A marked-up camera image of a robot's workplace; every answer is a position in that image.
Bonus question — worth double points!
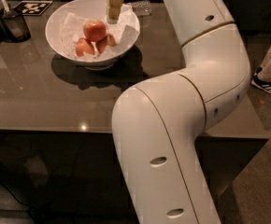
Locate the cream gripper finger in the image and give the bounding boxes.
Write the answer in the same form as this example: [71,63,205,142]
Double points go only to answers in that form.
[107,0,124,24]

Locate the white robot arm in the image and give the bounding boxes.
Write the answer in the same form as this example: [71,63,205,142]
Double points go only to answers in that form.
[112,0,250,224]

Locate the white ceramic bowl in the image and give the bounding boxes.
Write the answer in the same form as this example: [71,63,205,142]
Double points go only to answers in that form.
[45,0,141,72]

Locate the white crumpled paper liner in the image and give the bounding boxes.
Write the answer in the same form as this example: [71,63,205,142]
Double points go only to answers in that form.
[54,0,140,66]

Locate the black white fiducial marker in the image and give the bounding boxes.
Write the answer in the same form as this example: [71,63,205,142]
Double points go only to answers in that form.
[14,0,52,16]

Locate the dark glass cup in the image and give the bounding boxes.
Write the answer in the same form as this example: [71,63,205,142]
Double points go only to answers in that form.
[0,9,31,43]

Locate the silver utensil in cup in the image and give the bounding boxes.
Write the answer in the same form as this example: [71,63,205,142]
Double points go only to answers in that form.
[0,0,17,19]

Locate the black white sneaker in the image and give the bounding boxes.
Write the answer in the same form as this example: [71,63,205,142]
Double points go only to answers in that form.
[251,76,271,94]

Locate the black floor cable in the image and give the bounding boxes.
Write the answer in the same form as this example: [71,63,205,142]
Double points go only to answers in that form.
[0,168,50,224]

